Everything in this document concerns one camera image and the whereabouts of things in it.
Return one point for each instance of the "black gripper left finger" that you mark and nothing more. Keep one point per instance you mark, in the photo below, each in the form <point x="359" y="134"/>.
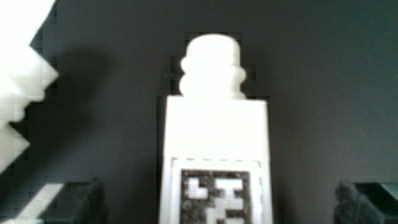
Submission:
<point x="67" y="203"/>

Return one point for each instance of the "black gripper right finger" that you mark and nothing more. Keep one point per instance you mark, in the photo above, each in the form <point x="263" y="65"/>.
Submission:
<point x="366" y="203"/>

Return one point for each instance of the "white table leg with tag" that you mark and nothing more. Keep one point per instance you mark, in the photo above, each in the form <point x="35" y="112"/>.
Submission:
<point x="215" y="175"/>

